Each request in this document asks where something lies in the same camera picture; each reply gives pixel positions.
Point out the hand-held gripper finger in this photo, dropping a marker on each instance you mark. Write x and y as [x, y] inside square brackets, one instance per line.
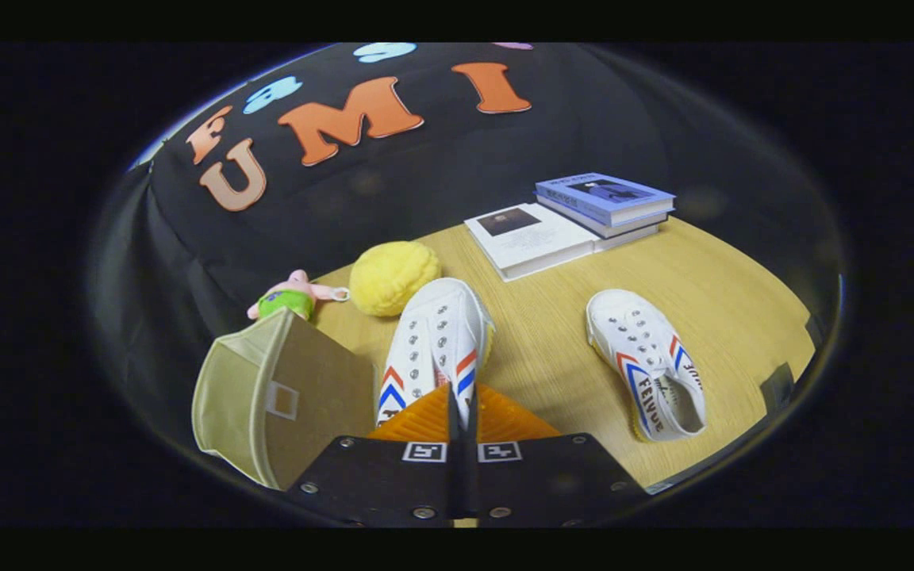
[455, 476]
[471, 476]

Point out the white striped canvas shoe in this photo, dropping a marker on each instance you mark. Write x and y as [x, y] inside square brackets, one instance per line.
[639, 349]
[433, 333]

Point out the beige storage box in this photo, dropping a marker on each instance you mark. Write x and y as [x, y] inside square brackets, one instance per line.
[322, 381]

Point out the yellow plush ball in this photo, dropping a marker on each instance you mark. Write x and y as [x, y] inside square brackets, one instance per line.
[393, 277]

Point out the pink and green plush toy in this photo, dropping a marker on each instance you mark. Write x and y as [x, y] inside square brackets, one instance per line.
[290, 300]

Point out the white book with dark photo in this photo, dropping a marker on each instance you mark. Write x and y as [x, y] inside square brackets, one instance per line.
[536, 238]

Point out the black backdrop cloth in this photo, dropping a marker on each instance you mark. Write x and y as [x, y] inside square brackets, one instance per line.
[425, 182]

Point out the blue book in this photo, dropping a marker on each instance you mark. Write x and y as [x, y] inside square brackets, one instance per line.
[608, 194]

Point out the black table clamp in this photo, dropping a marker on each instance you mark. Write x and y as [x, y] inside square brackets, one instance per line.
[778, 385]

